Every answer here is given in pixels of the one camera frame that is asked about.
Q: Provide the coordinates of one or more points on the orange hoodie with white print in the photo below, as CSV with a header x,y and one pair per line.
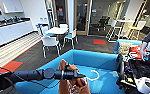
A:
x,y
74,86

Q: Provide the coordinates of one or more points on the white clothes hanger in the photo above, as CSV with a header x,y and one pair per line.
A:
x,y
97,75

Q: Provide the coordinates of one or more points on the large blue sofa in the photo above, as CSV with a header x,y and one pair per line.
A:
x,y
91,58

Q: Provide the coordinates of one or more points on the white square table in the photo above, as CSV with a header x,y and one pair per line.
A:
x,y
56,30

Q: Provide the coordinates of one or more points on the pale woven basket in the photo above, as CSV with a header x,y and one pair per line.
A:
x,y
124,48

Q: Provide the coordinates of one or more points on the blue white recycling bin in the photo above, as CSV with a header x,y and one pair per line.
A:
x,y
43,23

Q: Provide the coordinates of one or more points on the black office chair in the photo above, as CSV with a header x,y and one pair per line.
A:
x,y
104,21

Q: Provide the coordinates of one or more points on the wooden framed glass door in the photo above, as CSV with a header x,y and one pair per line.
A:
x,y
81,16

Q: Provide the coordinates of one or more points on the white high stool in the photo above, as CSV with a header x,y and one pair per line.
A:
x,y
111,25

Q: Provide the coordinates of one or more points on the red bag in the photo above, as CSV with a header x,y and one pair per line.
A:
x,y
135,52

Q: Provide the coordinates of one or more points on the glass door with red sign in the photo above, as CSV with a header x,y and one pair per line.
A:
x,y
60,13

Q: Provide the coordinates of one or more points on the white round roll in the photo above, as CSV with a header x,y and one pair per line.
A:
x,y
146,85

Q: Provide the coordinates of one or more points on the white kitchen counter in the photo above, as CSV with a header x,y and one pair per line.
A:
x,y
7,31

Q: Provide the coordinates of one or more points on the yellow high stool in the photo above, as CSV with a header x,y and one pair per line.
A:
x,y
139,25

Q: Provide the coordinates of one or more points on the bright white upper cabinet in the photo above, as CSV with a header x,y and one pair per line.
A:
x,y
11,5

